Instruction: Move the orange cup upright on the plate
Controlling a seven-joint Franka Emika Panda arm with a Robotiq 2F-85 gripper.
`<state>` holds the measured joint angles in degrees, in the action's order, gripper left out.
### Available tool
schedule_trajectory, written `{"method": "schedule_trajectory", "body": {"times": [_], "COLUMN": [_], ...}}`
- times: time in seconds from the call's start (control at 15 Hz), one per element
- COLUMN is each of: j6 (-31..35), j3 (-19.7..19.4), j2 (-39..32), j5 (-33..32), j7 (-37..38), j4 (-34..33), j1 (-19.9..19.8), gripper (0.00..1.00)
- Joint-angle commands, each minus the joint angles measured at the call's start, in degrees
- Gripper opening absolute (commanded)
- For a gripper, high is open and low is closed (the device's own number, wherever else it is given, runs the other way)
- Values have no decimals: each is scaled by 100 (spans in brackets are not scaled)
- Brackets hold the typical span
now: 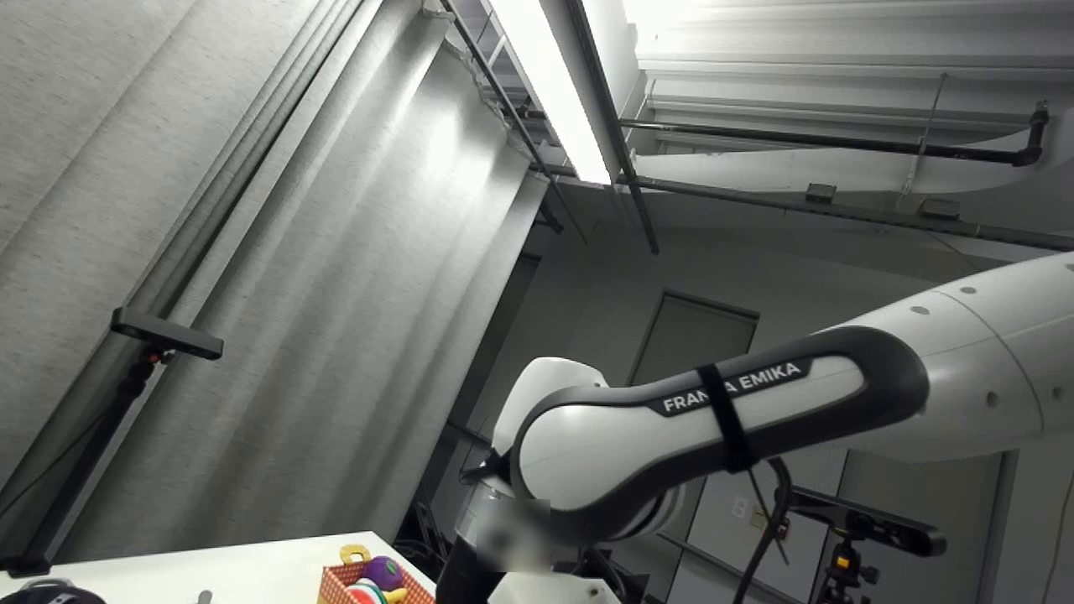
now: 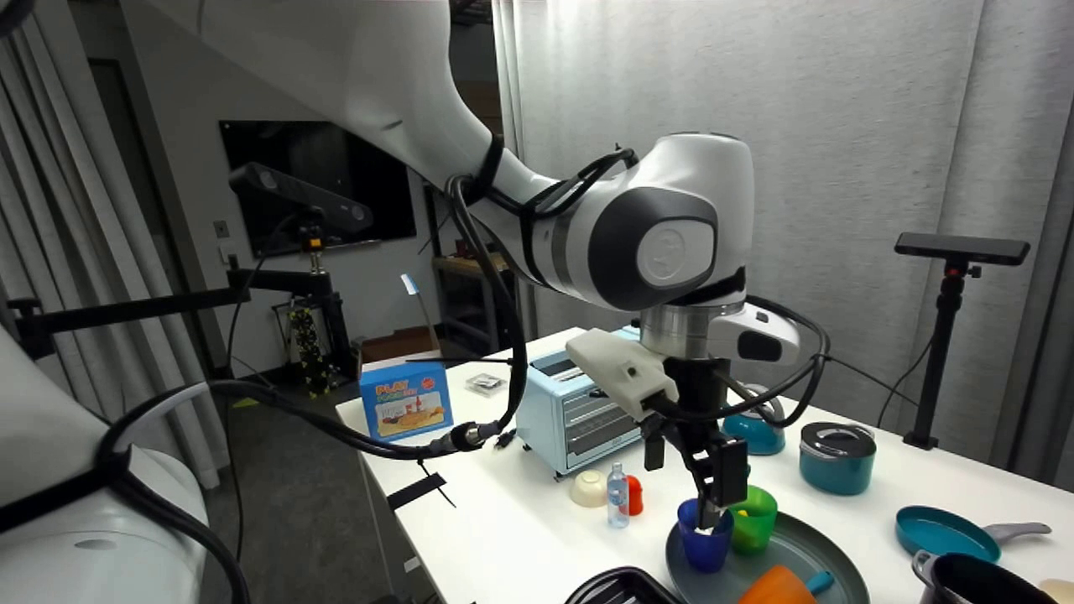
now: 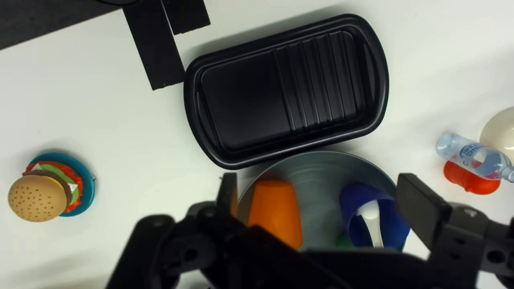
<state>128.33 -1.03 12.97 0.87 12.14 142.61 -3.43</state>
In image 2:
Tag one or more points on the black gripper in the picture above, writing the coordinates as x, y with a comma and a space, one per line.
697, 391

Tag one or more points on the orange plastic cup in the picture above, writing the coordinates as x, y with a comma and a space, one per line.
776, 587

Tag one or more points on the white black Franka robot arm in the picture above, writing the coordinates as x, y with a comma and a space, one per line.
389, 68

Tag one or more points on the blue plastic cup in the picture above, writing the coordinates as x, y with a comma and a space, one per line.
707, 551

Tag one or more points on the green plastic cup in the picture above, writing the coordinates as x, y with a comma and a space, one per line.
757, 526

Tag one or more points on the grey round plate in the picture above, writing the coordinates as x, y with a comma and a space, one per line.
805, 543

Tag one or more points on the small orange bottle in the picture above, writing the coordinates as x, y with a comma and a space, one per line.
635, 493

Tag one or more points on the teal bowl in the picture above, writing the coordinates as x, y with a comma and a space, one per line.
757, 433

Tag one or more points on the small clear bottle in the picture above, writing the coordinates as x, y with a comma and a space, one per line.
614, 499

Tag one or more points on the white round puck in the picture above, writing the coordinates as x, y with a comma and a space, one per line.
587, 486

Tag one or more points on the light blue toaster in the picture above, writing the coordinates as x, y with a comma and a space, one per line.
573, 420

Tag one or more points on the teal canister with dark lid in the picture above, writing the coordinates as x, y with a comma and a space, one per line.
836, 461

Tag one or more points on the blue picture box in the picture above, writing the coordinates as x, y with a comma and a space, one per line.
403, 400

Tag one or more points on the black pot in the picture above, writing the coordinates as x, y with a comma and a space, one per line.
983, 584

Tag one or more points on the grey curtain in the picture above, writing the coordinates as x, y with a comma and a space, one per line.
841, 136

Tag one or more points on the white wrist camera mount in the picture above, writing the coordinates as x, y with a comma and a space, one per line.
614, 369

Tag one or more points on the black camera on tripod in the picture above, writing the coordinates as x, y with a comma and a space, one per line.
961, 248

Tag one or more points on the black wall monitor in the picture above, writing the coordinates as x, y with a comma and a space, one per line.
312, 180

